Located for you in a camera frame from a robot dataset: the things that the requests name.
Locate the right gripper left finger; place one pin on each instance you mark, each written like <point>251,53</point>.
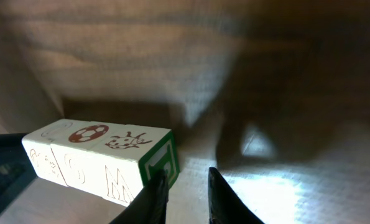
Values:
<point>150,205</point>

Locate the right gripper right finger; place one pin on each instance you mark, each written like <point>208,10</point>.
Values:
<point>225,207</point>

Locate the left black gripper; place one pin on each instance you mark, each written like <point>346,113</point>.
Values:
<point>16,171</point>

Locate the green Z white block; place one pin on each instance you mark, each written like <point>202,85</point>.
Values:
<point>37,146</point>

